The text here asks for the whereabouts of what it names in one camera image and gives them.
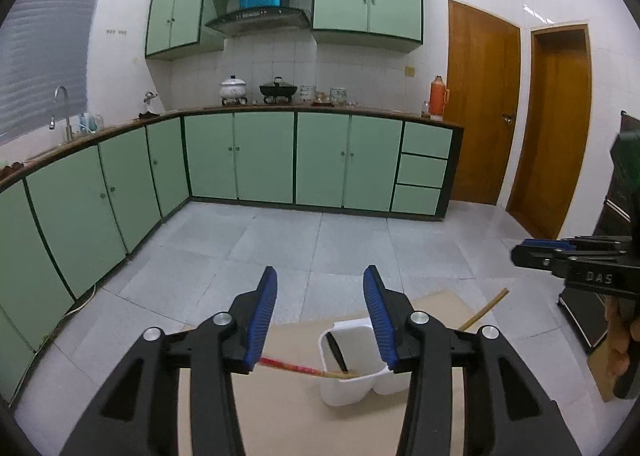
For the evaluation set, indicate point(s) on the green cabinet drawer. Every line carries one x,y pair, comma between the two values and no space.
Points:
426,138
421,171
416,199

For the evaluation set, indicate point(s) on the black wok with lid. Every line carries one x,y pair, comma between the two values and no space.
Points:
278,87

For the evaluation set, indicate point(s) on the black range hood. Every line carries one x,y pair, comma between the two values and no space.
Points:
260,18

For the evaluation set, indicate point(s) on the yellow wall switch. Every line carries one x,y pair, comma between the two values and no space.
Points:
410,71

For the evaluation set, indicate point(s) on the white twin-cup utensil holder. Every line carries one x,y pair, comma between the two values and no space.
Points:
345,388

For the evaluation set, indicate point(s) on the white lidded pot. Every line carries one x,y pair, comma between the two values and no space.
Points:
233,87

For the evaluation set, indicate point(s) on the chrome sink faucet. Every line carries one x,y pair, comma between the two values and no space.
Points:
65,111

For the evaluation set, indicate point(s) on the red chopstick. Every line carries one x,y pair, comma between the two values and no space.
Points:
290,367

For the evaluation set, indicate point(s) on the wooden door with frame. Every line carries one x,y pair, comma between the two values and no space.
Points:
550,136

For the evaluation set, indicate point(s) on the grey window blind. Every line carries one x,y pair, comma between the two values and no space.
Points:
45,46

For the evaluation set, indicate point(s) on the closed wooden door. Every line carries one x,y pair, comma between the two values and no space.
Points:
480,106

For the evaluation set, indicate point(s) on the green base cabinets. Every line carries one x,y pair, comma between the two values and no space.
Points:
260,156

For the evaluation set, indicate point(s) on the white patterned jar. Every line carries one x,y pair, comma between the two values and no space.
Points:
308,92

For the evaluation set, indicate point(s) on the wooden chopstick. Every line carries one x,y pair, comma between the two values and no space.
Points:
482,311

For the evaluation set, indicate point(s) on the black chopstick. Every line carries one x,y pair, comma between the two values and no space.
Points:
338,353

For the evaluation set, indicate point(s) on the wall sockets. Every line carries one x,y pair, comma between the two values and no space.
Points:
116,31

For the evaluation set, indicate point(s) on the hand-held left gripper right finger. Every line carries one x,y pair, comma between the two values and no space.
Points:
377,323

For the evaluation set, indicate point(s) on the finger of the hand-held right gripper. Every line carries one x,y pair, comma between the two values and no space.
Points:
537,255
600,242

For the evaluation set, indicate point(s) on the orange thermos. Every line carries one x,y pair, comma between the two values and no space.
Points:
438,98

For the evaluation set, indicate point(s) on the beige tablecloth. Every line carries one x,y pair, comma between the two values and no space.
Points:
300,426

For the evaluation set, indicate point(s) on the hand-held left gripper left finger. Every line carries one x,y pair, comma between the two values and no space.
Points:
264,321

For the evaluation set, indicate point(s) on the person's right hand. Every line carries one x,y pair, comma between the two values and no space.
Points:
617,336

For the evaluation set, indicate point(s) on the small glass jar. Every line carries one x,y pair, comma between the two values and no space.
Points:
425,109

